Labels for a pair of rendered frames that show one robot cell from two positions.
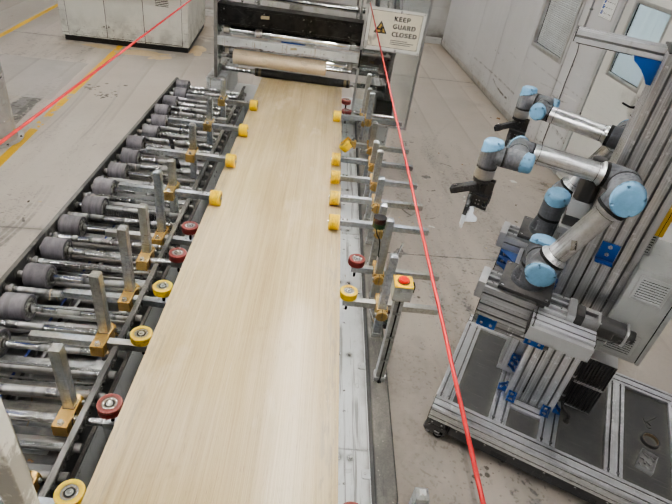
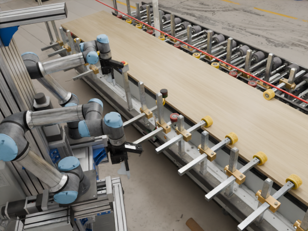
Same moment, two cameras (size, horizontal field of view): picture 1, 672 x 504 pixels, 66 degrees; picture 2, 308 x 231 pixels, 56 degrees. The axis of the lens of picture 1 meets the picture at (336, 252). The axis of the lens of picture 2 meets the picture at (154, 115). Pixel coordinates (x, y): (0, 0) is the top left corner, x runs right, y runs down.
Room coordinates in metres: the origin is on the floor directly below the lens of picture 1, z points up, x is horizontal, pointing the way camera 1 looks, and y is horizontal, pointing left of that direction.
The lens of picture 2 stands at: (3.56, -1.11, 2.47)
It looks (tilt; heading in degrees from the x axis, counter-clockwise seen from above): 40 degrees down; 152
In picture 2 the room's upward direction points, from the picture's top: 6 degrees counter-clockwise
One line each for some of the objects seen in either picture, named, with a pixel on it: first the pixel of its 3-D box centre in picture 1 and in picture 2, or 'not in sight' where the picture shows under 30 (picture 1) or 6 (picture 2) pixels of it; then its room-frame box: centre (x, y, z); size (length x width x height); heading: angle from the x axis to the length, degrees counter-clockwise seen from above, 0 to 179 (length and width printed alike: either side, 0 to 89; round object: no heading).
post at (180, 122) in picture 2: (376, 243); (181, 139); (2.25, -0.20, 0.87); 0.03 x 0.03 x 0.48; 4
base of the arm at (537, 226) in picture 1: (546, 223); (75, 181); (2.34, -1.04, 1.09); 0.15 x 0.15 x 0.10
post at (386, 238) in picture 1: (381, 261); (161, 117); (2.01, -0.22, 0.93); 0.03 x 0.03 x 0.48; 4
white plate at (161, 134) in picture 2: not in sight; (157, 132); (1.98, -0.25, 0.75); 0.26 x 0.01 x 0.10; 4
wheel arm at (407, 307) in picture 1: (390, 306); (143, 115); (1.80, -0.28, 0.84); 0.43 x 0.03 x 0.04; 94
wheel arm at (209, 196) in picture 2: (376, 181); (235, 176); (2.79, -0.17, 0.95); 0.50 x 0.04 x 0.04; 94
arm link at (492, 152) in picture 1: (491, 153); (102, 43); (1.83, -0.51, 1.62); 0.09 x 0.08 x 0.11; 76
